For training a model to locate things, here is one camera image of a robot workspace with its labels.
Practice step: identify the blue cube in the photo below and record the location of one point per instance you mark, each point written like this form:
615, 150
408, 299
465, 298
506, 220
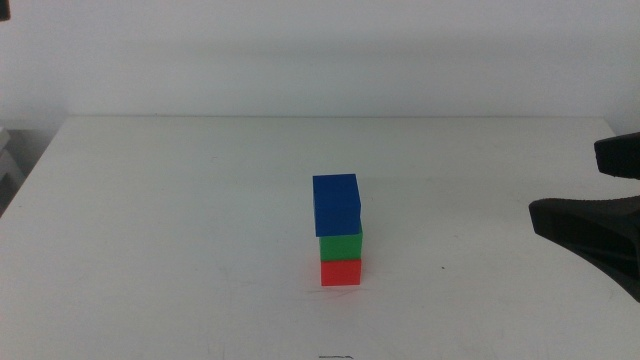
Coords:
336, 205

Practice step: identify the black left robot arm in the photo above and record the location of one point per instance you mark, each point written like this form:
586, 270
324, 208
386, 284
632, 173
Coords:
4, 8

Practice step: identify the red cube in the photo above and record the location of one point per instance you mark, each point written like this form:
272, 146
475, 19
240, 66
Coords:
340, 273

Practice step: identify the green cube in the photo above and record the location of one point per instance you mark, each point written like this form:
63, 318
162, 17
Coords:
340, 248

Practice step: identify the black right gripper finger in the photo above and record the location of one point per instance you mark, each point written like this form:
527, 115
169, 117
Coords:
600, 230
620, 156

